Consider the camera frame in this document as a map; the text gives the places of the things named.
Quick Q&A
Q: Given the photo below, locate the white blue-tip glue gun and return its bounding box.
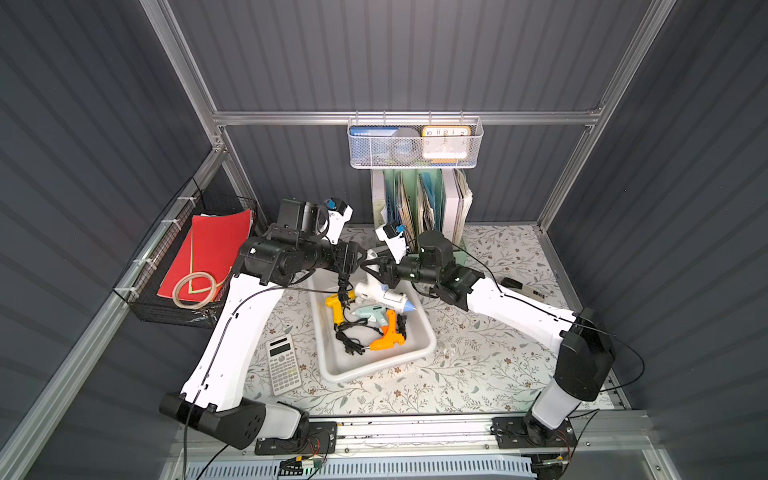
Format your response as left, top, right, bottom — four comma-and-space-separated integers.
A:
354, 282, 416, 314

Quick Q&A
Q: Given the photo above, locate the mint green glue gun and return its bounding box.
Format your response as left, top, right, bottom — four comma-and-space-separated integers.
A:
352, 304, 389, 328

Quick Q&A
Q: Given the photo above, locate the yellow glue gun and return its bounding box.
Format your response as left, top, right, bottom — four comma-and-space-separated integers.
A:
325, 292, 355, 326

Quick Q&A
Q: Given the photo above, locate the orange glue gun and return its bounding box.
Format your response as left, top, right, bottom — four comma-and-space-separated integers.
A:
369, 310, 406, 351

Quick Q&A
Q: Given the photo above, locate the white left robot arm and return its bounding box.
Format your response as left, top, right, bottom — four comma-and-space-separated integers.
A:
159, 197, 363, 449

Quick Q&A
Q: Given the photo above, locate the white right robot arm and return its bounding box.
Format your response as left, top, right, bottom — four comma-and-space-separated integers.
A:
359, 231, 616, 436

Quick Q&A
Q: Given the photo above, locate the white plastic storage box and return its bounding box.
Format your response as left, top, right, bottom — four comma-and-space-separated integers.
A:
308, 270, 437, 383

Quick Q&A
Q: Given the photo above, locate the blue box in basket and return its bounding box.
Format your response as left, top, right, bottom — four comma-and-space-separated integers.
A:
348, 126, 398, 169

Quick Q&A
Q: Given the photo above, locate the green desktop file organizer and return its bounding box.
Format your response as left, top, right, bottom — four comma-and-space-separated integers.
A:
370, 169, 473, 253

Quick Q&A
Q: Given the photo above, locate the beige black stapler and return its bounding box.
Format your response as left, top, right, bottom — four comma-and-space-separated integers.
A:
500, 277, 546, 302

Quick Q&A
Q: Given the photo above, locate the grey tape roll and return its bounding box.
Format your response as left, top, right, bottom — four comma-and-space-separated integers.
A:
390, 127, 422, 165

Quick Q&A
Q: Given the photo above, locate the yellow white alarm clock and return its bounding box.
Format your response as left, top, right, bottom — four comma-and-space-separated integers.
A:
422, 125, 472, 161

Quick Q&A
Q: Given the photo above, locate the white calculator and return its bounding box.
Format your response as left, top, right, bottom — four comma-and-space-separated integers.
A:
266, 334, 302, 396

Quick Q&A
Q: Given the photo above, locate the red folder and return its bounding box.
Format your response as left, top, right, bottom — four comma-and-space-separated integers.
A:
157, 209, 253, 306

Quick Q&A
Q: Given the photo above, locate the coiled beige tube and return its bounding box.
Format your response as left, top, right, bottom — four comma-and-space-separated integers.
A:
171, 271, 221, 311

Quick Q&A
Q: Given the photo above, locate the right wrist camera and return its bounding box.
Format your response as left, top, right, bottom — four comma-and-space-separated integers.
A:
375, 222, 408, 264

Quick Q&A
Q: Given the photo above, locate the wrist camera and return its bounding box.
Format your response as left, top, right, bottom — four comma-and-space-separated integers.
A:
325, 197, 354, 245
375, 222, 408, 264

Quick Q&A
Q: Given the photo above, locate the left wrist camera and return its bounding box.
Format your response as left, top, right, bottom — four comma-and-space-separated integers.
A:
325, 197, 354, 245

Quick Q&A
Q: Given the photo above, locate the white wire mesh basket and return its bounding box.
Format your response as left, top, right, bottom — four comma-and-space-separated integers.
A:
346, 114, 484, 170

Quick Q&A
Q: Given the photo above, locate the black wire wall basket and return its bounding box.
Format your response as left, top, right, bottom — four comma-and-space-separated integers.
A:
113, 181, 262, 328

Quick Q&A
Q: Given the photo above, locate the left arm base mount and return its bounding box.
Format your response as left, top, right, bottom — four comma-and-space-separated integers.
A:
254, 421, 338, 456

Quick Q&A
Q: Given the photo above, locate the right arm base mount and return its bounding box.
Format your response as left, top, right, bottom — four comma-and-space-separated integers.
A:
490, 414, 577, 449

